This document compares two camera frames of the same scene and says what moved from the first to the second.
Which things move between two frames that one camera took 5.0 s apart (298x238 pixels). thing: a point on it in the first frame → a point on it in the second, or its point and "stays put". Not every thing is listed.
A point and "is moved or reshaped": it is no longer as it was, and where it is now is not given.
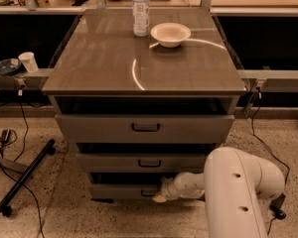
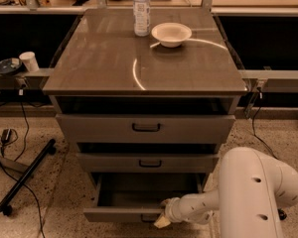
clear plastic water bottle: [141, 11] stays put
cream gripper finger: [164, 179] → [166, 202]
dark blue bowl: [7, 66] stays put
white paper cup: [29, 60] stays put
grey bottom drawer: [124, 190] is moved or reshaped
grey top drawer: [143, 128] stays put
